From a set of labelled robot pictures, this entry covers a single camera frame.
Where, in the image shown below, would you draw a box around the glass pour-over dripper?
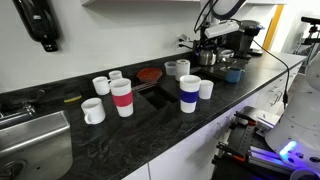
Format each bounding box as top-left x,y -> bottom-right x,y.
218,49 -> 236,63

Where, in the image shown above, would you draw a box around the black camera cable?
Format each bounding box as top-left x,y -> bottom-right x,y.
229,18 -> 291,109

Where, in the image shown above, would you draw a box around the blue ceramic mug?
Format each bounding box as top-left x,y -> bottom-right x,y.
224,66 -> 247,84

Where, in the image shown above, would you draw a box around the black wall soap dispenser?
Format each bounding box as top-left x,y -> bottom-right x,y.
12,0 -> 63,53

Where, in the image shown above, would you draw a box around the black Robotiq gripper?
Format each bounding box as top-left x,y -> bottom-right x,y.
198,23 -> 212,46

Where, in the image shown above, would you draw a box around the black clamp with orange handle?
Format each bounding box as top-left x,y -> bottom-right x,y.
215,141 -> 250,164
233,111 -> 258,128

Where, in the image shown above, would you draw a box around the chrome sink faucet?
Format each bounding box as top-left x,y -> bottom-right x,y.
0,89 -> 46,122

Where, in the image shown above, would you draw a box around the stainless steel carafe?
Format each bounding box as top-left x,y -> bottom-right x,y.
195,41 -> 218,67

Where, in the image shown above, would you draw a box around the white lower cabinets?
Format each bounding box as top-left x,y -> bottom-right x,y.
121,61 -> 306,180

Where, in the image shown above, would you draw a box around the white ceramic mug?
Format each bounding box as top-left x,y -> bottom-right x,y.
108,69 -> 124,81
92,75 -> 112,96

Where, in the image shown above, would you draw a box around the large white mug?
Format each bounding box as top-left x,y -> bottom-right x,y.
80,97 -> 107,126

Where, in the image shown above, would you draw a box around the white cylindrical canister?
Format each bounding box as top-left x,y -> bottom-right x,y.
175,58 -> 191,82

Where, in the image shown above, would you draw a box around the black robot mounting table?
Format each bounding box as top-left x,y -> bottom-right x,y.
212,105 -> 320,180

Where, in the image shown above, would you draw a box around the translucent plastic cup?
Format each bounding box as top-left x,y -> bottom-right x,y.
164,60 -> 178,77

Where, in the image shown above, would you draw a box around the black camera stand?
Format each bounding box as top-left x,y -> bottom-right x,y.
293,15 -> 320,64

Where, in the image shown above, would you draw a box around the aluminium extrusion rail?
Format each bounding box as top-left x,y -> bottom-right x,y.
248,145 -> 296,175

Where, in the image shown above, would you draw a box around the yellow door frame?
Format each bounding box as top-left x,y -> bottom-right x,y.
262,3 -> 285,51

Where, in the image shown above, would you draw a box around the stainless steel sink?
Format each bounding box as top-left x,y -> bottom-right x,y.
0,109 -> 74,180

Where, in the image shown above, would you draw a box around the black coffee maker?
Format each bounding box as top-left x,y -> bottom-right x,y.
233,19 -> 266,59

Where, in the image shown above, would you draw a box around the small white cup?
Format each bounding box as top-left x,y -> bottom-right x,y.
198,79 -> 215,100

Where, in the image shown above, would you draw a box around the metal cabinet handle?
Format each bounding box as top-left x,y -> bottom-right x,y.
214,116 -> 232,140
269,85 -> 285,105

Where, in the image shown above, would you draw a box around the orange-red round lid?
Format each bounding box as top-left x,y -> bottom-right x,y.
135,67 -> 164,84

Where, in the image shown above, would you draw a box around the white wall outlet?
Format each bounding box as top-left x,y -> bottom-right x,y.
176,33 -> 192,50

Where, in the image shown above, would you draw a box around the yellow sponge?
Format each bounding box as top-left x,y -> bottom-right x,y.
63,94 -> 83,104

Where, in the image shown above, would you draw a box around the white tumbler with red band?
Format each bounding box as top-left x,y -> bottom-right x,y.
109,78 -> 135,118

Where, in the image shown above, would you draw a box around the white tumbler with blue band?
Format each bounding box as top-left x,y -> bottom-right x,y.
179,74 -> 202,114

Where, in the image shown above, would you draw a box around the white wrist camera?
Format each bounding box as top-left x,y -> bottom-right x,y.
204,20 -> 241,39

